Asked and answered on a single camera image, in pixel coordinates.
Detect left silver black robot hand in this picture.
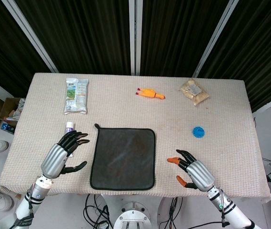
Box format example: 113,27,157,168
40,131,90,180

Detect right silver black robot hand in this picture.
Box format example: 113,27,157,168
167,149,216,192

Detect grey green cloth black trim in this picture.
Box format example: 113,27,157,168
90,123,157,191

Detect purple white toothpaste tube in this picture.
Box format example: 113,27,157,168
65,121,76,158

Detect blue round plastic lid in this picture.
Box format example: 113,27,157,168
192,125,206,139

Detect small blue packet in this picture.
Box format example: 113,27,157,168
1,121,16,134

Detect white green snack bag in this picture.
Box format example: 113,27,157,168
63,77,89,115

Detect small open cardboard box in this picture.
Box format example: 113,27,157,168
0,97,26,127

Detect beige waffle tablecloth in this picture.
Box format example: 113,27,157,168
0,73,271,204

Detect white robot torso column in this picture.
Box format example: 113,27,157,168
100,193,174,229

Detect clear bag of beige snacks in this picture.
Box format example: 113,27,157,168
179,78,210,107

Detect orange rubber chicken toy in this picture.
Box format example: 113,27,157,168
135,87,166,100

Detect black cable bundle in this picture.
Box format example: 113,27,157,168
160,197,184,229
84,193,114,229

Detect white metal frame post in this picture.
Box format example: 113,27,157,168
1,0,59,73
128,0,142,75
192,0,240,77

